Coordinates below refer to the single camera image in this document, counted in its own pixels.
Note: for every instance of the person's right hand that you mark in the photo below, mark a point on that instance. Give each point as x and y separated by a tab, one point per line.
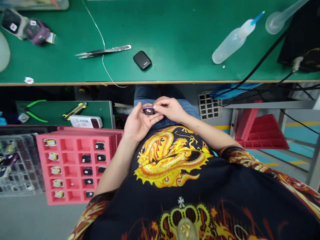
175	110

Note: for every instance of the person's left hand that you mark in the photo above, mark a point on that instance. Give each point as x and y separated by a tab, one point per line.
135	126

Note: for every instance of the person's right thumb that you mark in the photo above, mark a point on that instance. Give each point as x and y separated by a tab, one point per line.
160	112

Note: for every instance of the person's right fingers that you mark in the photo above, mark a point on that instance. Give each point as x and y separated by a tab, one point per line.
162	102

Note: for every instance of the person's left thumb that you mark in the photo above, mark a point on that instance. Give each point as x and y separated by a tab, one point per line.
138	109

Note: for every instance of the person's left fingers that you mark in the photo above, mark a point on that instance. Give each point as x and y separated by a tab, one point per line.
155	120

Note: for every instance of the purple watch module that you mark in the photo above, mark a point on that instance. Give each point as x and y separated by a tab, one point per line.
149	110

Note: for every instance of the person's legs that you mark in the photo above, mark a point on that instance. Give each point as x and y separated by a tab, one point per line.
150	95

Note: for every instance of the small green side table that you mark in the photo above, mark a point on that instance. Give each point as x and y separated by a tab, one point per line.
100	110

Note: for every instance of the black rounded watch case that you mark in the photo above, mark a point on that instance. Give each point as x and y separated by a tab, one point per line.
142	60

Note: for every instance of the white grid tray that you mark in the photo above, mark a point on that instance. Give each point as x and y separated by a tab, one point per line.
208	106

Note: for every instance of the white rectangular device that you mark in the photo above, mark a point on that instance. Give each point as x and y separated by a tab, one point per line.
85	122

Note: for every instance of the yellow black utility knife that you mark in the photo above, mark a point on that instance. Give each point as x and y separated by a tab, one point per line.
74	111

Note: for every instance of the steel tweezers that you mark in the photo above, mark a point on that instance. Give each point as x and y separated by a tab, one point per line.
105	51

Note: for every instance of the blue bag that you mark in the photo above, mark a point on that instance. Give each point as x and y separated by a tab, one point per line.
232	89

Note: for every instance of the group of black modules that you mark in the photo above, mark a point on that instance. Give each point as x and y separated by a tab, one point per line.
87	171

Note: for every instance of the red foam compartment tray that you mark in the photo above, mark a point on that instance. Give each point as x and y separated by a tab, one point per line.
72	160

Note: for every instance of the clear squeeze bottle blue nozzle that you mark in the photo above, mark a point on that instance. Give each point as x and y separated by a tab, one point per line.
228	43

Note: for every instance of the person's body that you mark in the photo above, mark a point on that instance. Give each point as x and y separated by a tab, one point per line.
200	200

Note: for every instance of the yellow wrapped battery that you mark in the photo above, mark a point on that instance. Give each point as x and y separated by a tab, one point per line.
53	156
55	170
57	183
50	142
59	194

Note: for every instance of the stack of red foam trays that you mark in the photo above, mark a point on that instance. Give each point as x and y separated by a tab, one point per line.
265	135

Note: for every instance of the small white red sticker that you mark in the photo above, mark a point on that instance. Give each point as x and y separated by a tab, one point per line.
29	80

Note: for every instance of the small tape roll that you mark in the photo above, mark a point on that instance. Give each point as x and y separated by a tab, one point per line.
23	118

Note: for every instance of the clear compartment tray with parts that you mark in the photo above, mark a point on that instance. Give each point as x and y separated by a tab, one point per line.
22	170

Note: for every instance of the pile of watch parts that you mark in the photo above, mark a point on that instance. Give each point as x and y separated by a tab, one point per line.
27	27

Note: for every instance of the clear plastic funnel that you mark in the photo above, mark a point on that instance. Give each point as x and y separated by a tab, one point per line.
276	21

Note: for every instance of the clear plastic tray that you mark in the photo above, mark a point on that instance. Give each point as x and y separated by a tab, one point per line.
37	4

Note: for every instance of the white round object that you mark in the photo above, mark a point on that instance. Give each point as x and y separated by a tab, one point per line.
3	52

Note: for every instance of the black equipment box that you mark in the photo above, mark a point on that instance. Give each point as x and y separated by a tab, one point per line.
303	37

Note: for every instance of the grey metal frame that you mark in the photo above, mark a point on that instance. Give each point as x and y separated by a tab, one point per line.
295	105

